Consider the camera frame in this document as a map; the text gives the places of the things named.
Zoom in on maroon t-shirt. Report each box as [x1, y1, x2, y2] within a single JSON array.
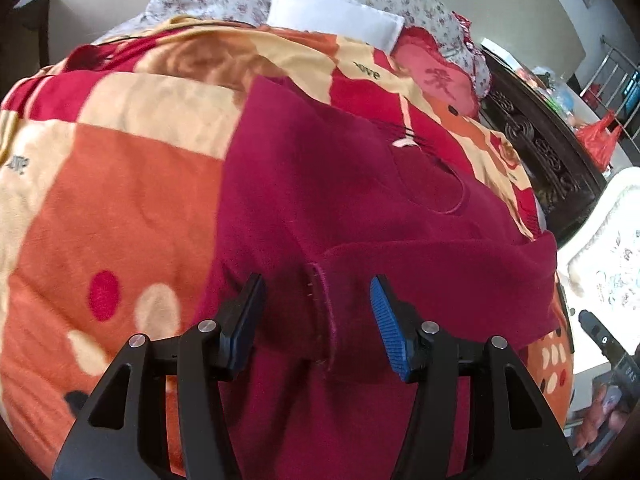
[[198, 77, 558, 479]]

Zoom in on person's hand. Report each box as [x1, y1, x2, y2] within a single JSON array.
[[575, 390, 629, 450]]

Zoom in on white embroidered chair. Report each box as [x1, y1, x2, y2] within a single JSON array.
[[554, 167, 640, 411]]

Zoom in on dark carved wooden headboard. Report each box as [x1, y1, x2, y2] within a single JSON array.
[[480, 50, 606, 247]]

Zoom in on red plastic bag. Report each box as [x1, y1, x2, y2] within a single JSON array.
[[576, 110, 623, 172]]

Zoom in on orange red floral blanket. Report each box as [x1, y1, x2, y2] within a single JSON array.
[[1, 20, 573, 472]]

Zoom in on red heart cushion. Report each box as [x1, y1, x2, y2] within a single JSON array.
[[392, 26, 480, 118]]

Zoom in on white pillow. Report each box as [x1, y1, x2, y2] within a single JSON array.
[[267, 0, 405, 53]]

